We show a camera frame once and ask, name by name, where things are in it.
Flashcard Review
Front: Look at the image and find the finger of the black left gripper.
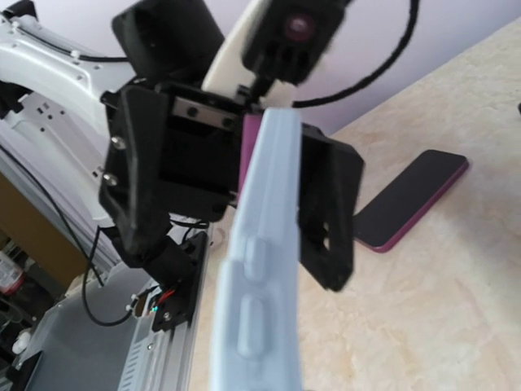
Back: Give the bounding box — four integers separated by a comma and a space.
299, 124, 365, 292

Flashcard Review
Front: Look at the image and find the black phone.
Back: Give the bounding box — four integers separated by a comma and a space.
238, 114, 262, 196
354, 149, 470, 253

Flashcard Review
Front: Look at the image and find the front aluminium rail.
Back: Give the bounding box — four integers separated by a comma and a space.
0, 223, 215, 391

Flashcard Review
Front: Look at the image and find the light blue phone case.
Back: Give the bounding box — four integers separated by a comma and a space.
209, 108, 303, 390

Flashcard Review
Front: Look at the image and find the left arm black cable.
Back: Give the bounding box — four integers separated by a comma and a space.
291, 0, 420, 109

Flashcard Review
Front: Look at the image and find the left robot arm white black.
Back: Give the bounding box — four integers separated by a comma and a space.
1, 1, 364, 331

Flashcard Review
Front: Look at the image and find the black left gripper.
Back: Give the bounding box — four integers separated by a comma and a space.
99, 81, 244, 254

